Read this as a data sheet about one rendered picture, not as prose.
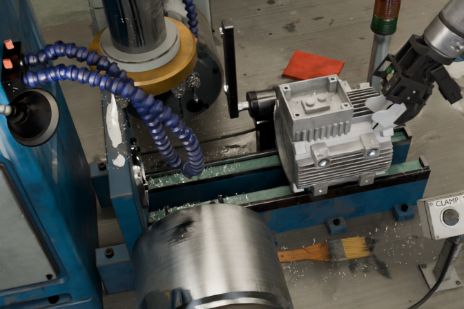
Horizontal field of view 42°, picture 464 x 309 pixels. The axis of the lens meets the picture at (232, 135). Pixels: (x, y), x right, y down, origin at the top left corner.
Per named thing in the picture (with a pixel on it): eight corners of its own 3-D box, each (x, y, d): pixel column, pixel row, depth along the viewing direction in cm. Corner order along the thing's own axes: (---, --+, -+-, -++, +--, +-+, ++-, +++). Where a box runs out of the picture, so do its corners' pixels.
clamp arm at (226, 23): (227, 120, 134) (220, 28, 115) (225, 110, 136) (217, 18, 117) (243, 117, 134) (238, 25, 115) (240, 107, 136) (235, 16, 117)
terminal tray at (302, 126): (292, 147, 118) (293, 121, 112) (277, 109, 125) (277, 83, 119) (351, 134, 119) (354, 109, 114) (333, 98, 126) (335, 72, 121)
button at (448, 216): (440, 226, 107) (445, 227, 105) (437, 210, 107) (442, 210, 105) (456, 223, 107) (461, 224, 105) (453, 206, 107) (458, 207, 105)
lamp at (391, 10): (378, 21, 142) (381, 5, 139) (369, 7, 146) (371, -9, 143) (402, 17, 143) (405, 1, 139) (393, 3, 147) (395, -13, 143)
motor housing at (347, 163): (296, 209, 126) (299, 150, 112) (272, 143, 139) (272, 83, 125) (386, 190, 128) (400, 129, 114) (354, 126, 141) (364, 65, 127)
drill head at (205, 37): (128, 160, 138) (105, 80, 119) (114, 48, 165) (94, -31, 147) (234, 140, 141) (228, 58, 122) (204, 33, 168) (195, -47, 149)
